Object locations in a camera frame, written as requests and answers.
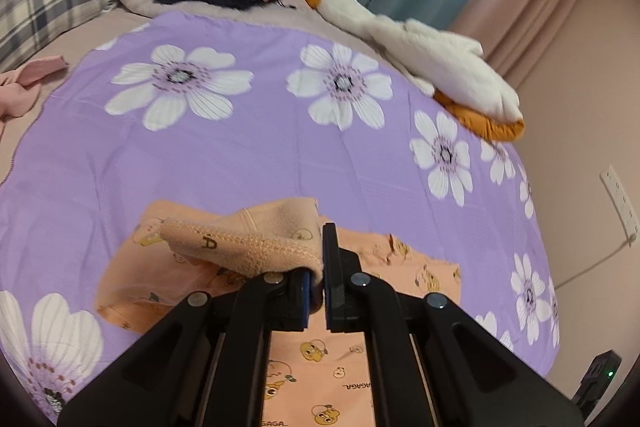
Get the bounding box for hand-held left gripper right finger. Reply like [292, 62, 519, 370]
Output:
[322, 222, 586, 427]

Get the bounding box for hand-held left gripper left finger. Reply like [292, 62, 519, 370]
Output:
[56, 268, 312, 427]

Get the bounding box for orange duck-print pants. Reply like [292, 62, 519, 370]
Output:
[95, 197, 462, 427]

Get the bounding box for purple floral blanket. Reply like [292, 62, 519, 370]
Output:
[0, 10, 561, 425]

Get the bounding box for white plush goose toy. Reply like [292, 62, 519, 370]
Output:
[301, 0, 526, 142]

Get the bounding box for black device with green light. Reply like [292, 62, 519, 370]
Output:
[575, 349, 622, 413]

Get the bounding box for crumpled pink cloth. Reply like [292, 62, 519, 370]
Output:
[0, 56, 69, 134]

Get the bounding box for white cable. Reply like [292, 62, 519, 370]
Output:
[552, 234, 638, 293]

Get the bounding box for white wall outlet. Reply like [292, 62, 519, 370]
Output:
[600, 165, 640, 248]

